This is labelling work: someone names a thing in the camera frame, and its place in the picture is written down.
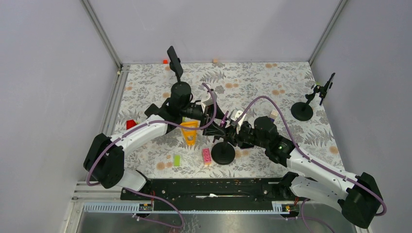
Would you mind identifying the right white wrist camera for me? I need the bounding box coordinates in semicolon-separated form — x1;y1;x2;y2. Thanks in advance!
229;110;245;127

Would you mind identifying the back left pole stand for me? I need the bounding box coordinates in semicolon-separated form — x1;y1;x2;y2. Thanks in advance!
172;72;190;88

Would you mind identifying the small green block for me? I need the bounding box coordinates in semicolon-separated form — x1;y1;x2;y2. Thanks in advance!
173;155;181;167

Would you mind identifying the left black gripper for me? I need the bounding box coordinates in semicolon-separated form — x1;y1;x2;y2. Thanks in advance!
181;103;227;135

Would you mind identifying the floral patterned table mat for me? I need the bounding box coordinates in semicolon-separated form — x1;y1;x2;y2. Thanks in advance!
114;62;343;178

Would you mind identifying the black pole stand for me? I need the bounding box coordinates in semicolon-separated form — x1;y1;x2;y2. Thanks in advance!
291;85;322;121
211;141;236;165

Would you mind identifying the black phone on back stand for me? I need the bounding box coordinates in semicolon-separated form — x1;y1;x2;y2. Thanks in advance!
167;46;184;79

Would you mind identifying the red yellow toy truck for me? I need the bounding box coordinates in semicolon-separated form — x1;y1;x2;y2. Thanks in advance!
126;119;138;130

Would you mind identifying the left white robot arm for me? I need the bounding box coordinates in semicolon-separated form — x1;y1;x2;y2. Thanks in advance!
84;82;218;200

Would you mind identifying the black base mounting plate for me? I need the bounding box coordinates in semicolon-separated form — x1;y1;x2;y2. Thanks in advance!
120;178;304;212

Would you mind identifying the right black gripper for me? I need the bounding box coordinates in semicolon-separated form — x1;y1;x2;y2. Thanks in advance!
220;121;268;149

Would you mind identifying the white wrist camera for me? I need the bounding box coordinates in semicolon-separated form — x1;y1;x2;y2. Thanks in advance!
229;110;245;127
200;92;216;112

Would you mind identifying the pink studded toy brick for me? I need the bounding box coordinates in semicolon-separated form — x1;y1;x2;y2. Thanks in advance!
202;148;212;166

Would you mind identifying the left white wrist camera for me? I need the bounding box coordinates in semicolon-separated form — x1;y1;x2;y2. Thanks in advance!
200;92;216;112

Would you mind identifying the orange triangular plastic frame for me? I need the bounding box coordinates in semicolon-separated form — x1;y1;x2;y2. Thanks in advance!
181;120;199;146

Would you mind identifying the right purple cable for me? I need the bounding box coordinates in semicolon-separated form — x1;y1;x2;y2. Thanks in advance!
233;96;388;233

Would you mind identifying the stacked coloured cube tower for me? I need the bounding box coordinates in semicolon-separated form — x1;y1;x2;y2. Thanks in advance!
269;110;279;120

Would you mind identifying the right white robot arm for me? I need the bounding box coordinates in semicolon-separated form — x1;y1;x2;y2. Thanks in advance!
204;111;387;229

